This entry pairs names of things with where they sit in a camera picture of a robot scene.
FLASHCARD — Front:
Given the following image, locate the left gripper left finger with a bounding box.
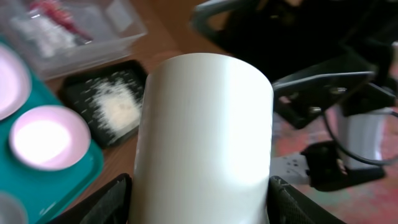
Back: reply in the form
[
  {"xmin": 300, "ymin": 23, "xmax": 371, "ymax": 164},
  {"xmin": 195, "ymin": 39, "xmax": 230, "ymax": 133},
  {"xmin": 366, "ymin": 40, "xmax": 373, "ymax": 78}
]
[{"xmin": 48, "ymin": 173, "xmax": 132, "ymax": 224}]

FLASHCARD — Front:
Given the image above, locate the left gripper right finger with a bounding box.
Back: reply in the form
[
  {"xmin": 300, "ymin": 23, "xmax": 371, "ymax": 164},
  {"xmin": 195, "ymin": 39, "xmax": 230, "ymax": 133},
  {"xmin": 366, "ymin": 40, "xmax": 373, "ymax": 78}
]
[{"xmin": 267, "ymin": 176, "xmax": 345, "ymax": 224}]

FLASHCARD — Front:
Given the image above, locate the small pink bowl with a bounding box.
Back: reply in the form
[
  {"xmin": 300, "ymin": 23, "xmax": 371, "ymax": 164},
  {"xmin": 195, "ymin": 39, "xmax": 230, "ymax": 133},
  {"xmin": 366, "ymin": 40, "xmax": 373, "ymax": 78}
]
[{"xmin": 9, "ymin": 105, "xmax": 91, "ymax": 171}]

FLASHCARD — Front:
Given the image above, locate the white cup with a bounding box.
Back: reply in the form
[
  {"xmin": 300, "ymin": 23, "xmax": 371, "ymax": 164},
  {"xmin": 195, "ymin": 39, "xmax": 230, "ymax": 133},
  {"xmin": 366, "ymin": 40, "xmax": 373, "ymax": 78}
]
[{"xmin": 128, "ymin": 53, "xmax": 274, "ymax": 224}]

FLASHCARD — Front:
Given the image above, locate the pile of rice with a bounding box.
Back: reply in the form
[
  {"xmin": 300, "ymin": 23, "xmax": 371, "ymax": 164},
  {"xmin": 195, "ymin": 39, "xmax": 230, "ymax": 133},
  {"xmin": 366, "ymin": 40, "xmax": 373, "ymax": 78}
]
[{"xmin": 80, "ymin": 70, "xmax": 144, "ymax": 147}]

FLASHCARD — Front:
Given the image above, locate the large white plate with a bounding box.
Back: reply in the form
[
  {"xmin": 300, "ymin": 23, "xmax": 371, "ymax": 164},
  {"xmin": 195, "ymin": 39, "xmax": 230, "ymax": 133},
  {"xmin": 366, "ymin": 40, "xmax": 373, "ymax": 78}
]
[{"xmin": 1, "ymin": 44, "xmax": 32, "ymax": 120}]

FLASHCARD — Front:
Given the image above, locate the red snack wrapper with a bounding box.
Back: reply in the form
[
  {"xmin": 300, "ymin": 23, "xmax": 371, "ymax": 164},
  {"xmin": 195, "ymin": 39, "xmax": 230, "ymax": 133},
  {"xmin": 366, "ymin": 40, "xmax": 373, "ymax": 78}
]
[{"xmin": 29, "ymin": 0, "xmax": 93, "ymax": 42}]

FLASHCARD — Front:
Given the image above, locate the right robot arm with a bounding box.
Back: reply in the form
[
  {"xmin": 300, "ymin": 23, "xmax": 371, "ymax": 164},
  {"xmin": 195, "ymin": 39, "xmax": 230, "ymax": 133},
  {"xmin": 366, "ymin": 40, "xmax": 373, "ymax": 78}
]
[{"xmin": 270, "ymin": 39, "xmax": 397, "ymax": 192}]

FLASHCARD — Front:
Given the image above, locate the grey bowl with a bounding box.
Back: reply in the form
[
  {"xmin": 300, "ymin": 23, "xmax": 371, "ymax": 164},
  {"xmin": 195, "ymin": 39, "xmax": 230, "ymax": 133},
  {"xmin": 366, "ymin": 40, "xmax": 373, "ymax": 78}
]
[{"xmin": 1, "ymin": 192, "xmax": 28, "ymax": 224}]

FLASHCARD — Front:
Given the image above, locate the black tray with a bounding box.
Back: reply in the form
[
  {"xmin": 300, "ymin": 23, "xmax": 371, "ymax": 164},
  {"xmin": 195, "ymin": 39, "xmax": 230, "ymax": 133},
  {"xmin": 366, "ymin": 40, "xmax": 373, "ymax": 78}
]
[{"xmin": 59, "ymin": 60, "xmax": 147, "ymax": 148}]

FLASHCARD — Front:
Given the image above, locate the clear plastic bin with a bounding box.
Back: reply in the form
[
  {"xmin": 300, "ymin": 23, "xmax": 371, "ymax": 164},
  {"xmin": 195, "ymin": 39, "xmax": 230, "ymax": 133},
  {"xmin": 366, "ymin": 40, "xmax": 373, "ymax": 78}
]
[{"xmin": 1, "ymin": 0, "xmax": 147, "ymax": 80}]

